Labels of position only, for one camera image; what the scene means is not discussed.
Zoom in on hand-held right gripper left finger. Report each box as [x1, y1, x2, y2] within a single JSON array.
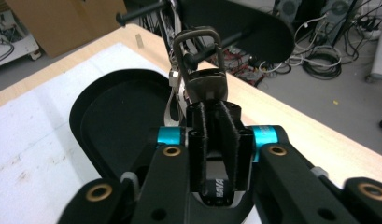
[[156, 102, 209, 194]]

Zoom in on white desk leg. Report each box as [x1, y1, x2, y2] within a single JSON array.
[[365, 27, 382, 83]]

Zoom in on small tape strip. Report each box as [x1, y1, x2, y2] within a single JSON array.
[[134, 33, 145, 49]]

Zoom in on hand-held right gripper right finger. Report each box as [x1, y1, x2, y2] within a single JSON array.
[[219, 101, 279, 201]]

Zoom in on black key fob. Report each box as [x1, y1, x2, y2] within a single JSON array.
[[172, 26, 229, 105]]

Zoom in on black oval tray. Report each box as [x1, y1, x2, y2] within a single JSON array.
[[69, 68, 188, 181]]

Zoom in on cardboard box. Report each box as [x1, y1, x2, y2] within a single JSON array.
[[5, 0, 128, 59]]

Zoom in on tangle of floor cables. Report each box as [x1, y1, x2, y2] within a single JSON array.
[[229, 12, 382, 88]]

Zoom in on white cart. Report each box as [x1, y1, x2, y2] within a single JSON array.
[[0, 31, 42, 70]]

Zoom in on white foam mat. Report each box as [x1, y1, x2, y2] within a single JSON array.
[[0, 42, 180, 224]]

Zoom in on black oval peg rack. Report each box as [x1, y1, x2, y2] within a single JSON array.
[[116, 0, 296, 71]]

